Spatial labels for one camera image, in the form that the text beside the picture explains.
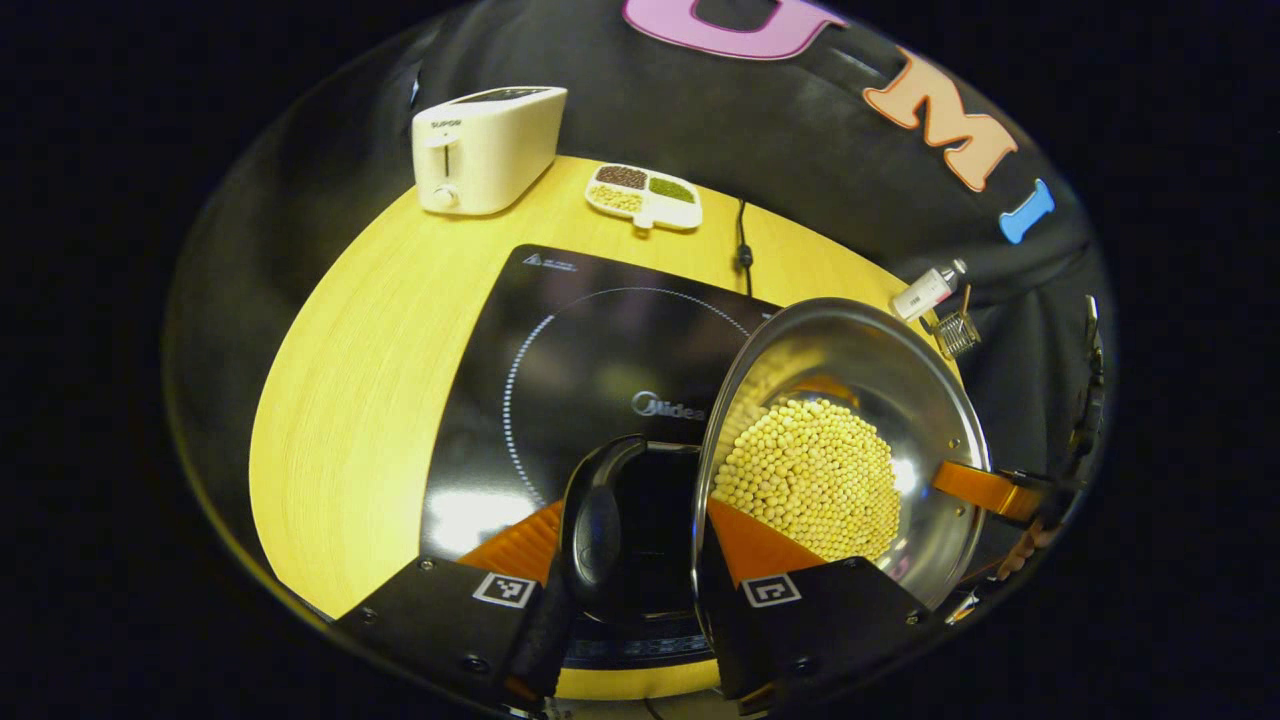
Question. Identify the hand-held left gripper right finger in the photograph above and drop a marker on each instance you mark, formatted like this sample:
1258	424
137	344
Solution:
840	630

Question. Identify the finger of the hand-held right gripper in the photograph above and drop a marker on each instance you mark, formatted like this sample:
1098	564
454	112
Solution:
985	488

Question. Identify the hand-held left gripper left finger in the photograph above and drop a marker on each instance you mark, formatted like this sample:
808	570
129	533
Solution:
440	620

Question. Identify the pile of yellow soybeans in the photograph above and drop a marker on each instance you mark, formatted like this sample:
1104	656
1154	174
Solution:
815	480

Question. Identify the black induction cooktop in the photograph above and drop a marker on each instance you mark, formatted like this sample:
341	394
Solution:
560	360

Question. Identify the wooden stick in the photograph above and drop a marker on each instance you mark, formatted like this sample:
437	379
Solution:
965	300

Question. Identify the clear plastic bottle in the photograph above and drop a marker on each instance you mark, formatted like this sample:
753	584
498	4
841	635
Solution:
925	292

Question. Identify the black backdrop cloth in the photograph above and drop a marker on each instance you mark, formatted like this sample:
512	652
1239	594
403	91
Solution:
800	150

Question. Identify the white divided bean dish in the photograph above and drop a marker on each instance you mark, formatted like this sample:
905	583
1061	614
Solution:
645	195

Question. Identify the white toaster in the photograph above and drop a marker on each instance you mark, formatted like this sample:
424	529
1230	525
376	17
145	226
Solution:
490	150

